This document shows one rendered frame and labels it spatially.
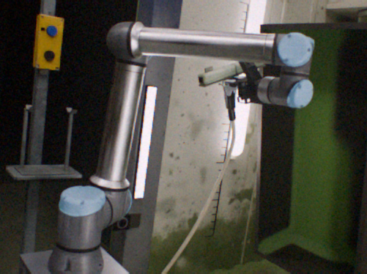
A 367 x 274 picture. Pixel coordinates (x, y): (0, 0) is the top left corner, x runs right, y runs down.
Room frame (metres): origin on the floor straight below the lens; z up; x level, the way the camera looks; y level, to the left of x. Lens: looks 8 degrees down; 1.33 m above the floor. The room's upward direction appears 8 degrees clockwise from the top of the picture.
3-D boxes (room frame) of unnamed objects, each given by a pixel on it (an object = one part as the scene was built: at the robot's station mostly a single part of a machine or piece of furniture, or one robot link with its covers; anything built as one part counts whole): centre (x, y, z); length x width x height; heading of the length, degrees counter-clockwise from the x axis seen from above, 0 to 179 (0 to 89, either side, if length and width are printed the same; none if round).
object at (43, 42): (2.06, 0.74, 1.42); 0.12 x 0.06 x 0.26; 127
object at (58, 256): (1.34, 0.32, 0.69); 0.19 x 0.19 x 0.10
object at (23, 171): (1.98, 0.67, 0.95); 0.26 x 0.15 x 0.32; 127
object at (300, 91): (1.34, -0.32, 1.34); 0.12 x 0.09 x 0.10; 37
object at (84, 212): (1.35, 0.31, 0.83); 0.17 x 0.15 x 0.18; 163
